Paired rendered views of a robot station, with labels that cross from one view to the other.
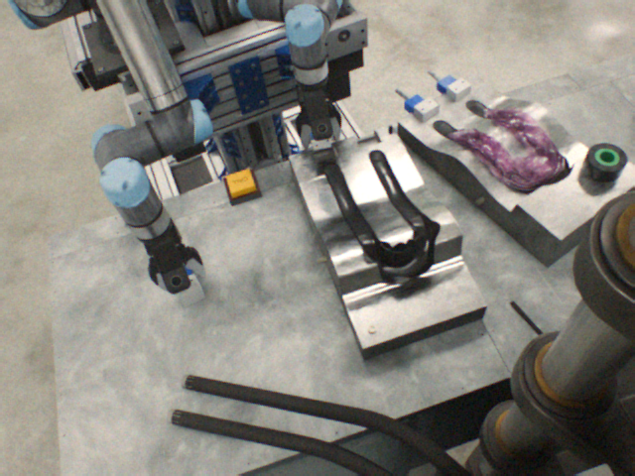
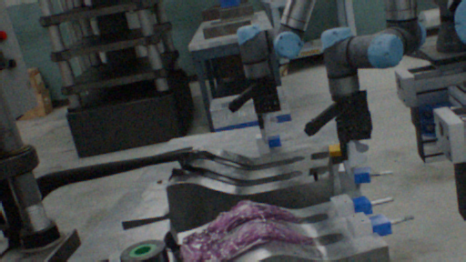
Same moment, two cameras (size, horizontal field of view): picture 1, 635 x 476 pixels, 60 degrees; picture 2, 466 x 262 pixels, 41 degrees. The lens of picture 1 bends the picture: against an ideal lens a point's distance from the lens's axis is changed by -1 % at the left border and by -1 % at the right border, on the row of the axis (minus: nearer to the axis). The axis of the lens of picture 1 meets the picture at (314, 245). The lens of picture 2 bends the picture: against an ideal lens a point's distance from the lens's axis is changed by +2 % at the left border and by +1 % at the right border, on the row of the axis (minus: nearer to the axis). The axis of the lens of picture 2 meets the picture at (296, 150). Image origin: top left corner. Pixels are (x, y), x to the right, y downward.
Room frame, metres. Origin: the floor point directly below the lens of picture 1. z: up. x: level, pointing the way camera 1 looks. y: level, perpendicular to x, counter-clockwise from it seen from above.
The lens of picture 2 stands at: (1.23, -1.51, 1.40)
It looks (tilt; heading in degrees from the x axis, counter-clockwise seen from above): 18 degrees down; 105
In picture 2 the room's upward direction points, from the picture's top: 11 degrees counter-clockwise
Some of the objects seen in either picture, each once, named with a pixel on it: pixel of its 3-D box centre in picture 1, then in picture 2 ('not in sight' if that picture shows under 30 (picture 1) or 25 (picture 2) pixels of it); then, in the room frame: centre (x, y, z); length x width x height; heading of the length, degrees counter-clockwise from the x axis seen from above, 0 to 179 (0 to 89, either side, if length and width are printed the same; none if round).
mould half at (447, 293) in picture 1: (378, 225); (232, 183); (0.68, -0.14, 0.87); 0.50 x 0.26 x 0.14; 8
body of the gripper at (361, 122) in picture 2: (313, 93); (351, 115); (0.99, -0.07, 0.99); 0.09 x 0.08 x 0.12; 2
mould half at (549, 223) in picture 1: (510, 153); (245, 250); (0.81, -0.49, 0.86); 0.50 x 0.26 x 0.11; 25
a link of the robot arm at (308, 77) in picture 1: (309, 67); (344, 84); (0.98, -0.06, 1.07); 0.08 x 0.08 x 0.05
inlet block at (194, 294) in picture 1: (183, 274); (277, 140); (0.68, 0.30, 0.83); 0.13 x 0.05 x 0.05; 16
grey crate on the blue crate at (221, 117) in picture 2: not in sight; (249, 106); (-0.30, 2.99, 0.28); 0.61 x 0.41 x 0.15; 17
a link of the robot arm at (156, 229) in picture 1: (146, 219); (257, 69); (0.66, 0.30, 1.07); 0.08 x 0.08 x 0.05
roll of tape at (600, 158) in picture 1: (604, 162); (145, 258); (0.68, -0.63, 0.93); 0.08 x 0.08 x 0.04
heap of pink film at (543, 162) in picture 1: (510, 141); (242, 229); (0.81, -0.48, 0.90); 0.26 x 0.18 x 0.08; 25
